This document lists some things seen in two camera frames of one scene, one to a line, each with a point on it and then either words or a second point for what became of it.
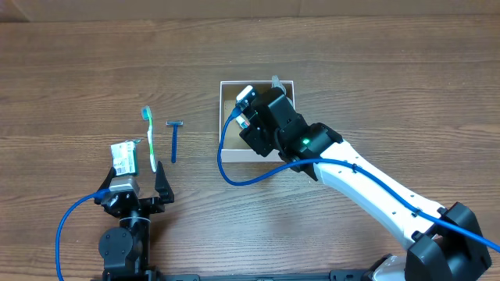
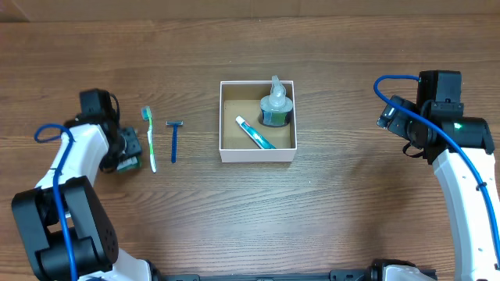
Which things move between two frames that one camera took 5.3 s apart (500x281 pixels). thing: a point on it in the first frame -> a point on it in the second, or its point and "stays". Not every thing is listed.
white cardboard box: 235,148 stays
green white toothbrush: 147,115 stays
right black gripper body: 271,105 -> 401,118
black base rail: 113,275 stays
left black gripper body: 135,200 -> 130,144
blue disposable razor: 175,124 stays
